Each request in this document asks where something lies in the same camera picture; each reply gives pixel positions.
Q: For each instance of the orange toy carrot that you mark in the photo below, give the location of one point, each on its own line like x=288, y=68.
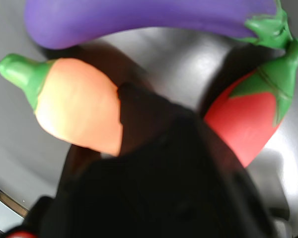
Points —
x=79, y=109

